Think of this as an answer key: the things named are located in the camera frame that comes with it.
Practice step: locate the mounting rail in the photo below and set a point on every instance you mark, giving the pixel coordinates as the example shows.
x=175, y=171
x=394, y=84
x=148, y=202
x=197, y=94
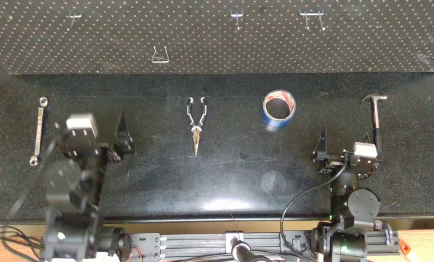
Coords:
x=195, y=242

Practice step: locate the hammer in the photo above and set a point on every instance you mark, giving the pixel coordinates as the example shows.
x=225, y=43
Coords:
x=376, y=113

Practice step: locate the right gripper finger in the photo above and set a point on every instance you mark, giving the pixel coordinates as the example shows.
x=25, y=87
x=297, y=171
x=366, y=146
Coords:
x=366, y=138
x=322, y=142

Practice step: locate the black pegboard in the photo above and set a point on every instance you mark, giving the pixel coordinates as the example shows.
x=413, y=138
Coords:
x=216, y=40

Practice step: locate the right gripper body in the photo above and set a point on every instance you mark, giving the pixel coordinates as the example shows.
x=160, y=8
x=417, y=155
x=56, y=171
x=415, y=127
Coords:
x=363, y=166

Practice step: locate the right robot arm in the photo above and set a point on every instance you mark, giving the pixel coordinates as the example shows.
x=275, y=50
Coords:
x=363, y=205

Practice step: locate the black and white pliers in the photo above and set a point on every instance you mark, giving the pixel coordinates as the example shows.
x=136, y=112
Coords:
x=196, y=138

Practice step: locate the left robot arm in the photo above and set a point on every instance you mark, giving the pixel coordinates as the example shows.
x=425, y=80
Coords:
x=62, y=182

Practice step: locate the roll of blue tape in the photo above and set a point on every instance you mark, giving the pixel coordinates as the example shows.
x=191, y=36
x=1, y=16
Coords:
x=271, y=120

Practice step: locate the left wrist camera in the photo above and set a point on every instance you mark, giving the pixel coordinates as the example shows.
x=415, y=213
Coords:
x=81, y=122

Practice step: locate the metal hook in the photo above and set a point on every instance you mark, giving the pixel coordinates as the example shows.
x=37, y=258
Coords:
x=237, y=20
x=311, y=14
x=75, y=15
x=160, y=62

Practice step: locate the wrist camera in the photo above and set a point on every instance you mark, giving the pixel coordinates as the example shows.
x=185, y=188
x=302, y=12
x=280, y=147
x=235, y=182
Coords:
x=365, y=150
x=81, y=122

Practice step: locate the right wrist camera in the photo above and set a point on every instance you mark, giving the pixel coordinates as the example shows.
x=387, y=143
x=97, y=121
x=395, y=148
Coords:
x=365, y=150

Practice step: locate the orange and white object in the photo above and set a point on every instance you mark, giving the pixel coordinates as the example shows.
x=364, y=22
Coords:
x=405, y=249

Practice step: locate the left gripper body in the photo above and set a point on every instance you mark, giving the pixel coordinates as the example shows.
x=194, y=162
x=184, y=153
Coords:
x=80, y=143

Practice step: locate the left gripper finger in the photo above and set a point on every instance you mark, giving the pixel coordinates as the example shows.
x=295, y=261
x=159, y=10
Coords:
x=124, y=136

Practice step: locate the wrench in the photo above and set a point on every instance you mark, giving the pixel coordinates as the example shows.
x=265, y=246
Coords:
x=39, y=127

